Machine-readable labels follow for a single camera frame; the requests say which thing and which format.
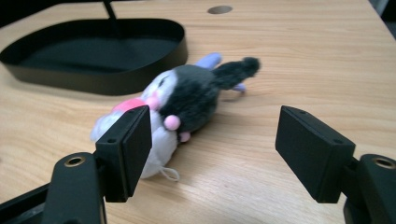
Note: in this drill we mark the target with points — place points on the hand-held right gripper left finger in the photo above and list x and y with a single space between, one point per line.
124 155

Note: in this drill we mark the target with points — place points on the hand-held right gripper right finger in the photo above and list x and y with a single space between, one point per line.
311 152

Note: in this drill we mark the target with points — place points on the grey round desk hole cover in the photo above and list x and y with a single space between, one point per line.
219 9

